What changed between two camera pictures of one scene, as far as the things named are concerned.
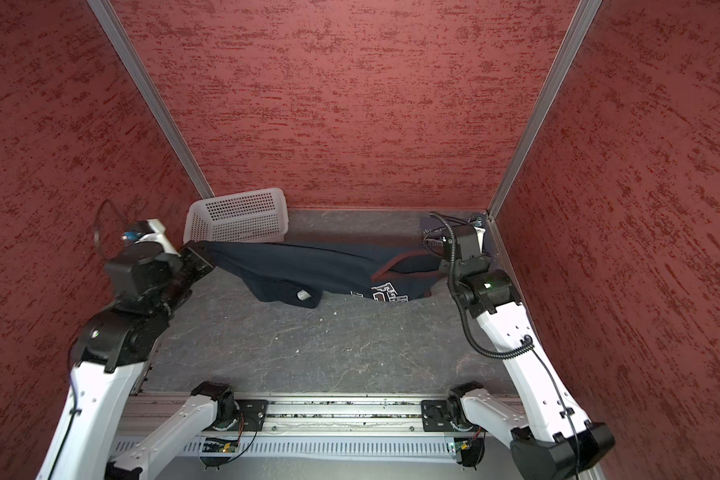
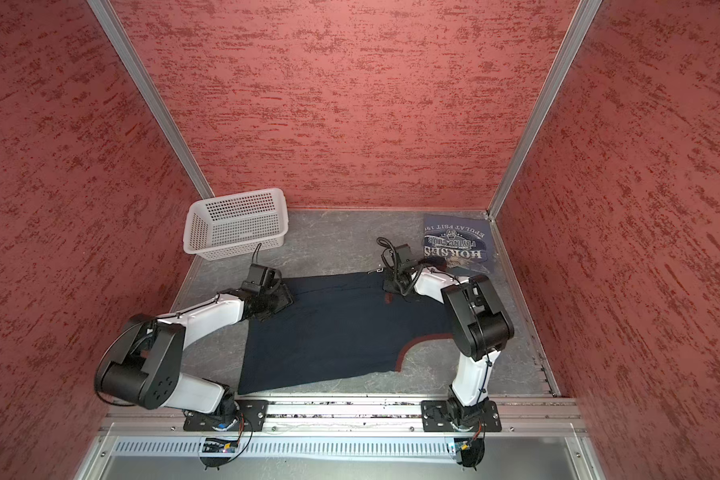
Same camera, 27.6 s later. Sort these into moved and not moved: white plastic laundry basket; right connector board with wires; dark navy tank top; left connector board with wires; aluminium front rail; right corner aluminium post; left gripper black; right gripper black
Moved: right gripper black; dark navy tank top; left gripper black
Not moved: left connector board with wires; aluminium front rail; right corner aluminium post; right connector board with wires; white plastic laundry basket
